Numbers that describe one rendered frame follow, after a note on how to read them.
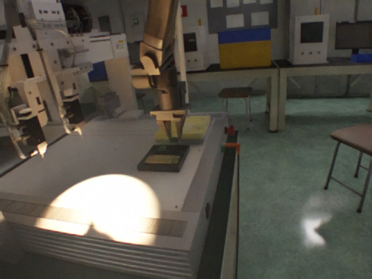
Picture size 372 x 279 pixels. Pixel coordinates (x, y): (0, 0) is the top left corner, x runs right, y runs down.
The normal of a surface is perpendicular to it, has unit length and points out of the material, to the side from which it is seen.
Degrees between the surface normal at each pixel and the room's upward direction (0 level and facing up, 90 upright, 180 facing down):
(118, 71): 90
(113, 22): 90
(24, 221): 0
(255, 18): 90
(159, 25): 107
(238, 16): 90
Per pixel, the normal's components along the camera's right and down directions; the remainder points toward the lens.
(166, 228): -0.11, -0.91
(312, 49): -0.24, 0.42
